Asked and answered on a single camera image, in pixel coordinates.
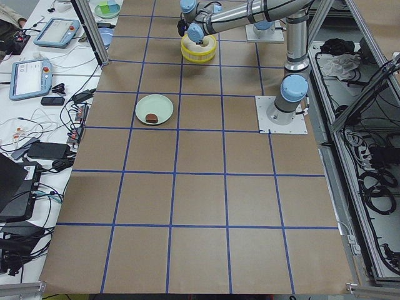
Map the black laptop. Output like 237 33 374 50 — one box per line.
1 154 41 223

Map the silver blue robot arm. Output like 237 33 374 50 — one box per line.
179 0 312 114

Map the green plate with blocks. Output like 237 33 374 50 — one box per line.
94 0 121 19

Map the black small remote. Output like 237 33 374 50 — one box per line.
41 96 65 106

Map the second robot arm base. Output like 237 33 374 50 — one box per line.
245 21 286 44

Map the brown chocolate bun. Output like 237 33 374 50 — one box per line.
145 113 158 124

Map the blue teach pendant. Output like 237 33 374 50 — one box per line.
33 18 81 49
9 59 53 101

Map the light blue plate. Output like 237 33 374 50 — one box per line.
98 27 114 48

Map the light green plate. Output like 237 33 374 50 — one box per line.
135 94 174 126

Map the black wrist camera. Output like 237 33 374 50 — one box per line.
177 19 188 37

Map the aluminium frame post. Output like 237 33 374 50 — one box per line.
71 0 109 68

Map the upper blue teach pendant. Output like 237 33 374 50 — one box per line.
33 18 81 49

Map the lower blue teach pendant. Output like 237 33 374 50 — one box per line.
9 59 53 101

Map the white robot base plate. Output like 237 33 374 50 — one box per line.
255 96 308 134

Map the crumpled white cloth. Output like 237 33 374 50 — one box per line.
321 54 361 81

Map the black cable bundle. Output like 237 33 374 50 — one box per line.
357 168 398 216

